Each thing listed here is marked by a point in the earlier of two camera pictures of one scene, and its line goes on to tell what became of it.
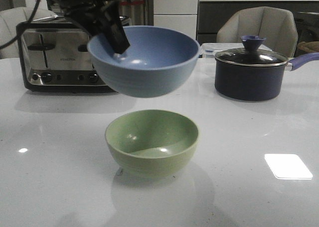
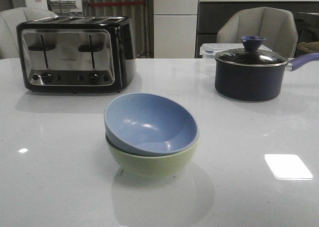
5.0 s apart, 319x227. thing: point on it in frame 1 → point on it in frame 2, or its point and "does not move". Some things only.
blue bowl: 157,61 → 148,124
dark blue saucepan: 255,83 does not move
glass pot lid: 250,55 does not move
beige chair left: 10,19 does not move
